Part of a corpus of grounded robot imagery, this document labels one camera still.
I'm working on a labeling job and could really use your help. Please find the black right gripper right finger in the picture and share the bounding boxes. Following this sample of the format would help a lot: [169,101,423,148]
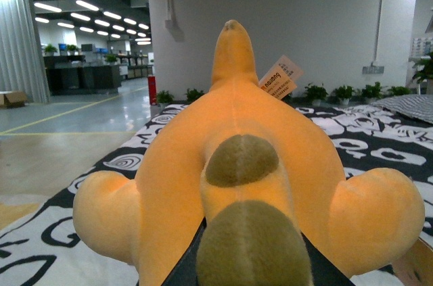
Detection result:
[301,233,355,286]

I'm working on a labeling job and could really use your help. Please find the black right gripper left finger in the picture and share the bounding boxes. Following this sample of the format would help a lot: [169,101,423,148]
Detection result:
[162,218,206,286]

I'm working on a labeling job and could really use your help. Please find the orange plush toy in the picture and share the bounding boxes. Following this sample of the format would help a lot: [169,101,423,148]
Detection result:
[73,20,425,285]

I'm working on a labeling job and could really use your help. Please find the potted green plant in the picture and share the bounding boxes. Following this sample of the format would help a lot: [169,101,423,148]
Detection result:
[305,82,328,106]
[185,88,205,103]
[361,81,382,104]
[156,90,174,109]
[335,85,354,105]

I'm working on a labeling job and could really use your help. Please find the striped grey pillow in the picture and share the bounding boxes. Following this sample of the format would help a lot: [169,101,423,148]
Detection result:
[371,94,433,124]

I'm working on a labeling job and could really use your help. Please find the paper hang tag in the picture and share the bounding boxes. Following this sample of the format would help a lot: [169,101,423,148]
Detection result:
[258,55,304,100]

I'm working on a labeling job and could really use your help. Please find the dark office counter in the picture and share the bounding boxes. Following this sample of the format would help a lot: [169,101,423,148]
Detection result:
[43,55,122,95]

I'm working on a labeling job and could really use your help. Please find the cardboard box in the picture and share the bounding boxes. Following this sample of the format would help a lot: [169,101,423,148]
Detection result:
[0,91,28,109]

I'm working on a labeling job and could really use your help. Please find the grey curtain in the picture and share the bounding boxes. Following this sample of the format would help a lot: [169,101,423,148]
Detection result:
[1,0,50,103]

